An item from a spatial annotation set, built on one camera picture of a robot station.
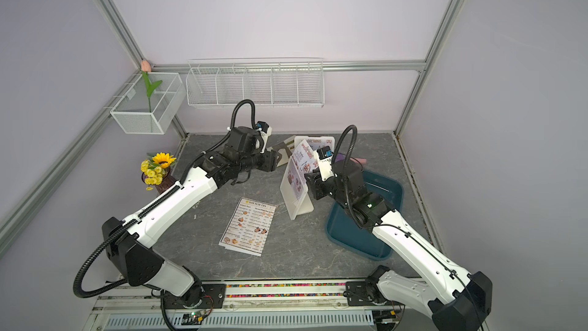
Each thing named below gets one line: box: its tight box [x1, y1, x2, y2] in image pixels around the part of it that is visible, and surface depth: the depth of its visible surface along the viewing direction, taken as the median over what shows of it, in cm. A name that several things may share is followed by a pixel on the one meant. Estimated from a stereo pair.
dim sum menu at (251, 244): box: [218, 232, 268, 257], surface depth 86 cm
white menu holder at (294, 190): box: [280, 156, 315, 221], surface depth 85 cm
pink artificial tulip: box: [140, 59, 164, 113], surface depth 92 cm
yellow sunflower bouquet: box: [140, 152, 177, 191], surface depth 78 cm
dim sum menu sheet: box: [220, 197, 278, 253], surface depth 91 cm
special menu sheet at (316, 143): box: [305, 137, 335, 152], surface depth 93 cm
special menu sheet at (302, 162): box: [287, 138, 319, 199], surface depth 82 cm
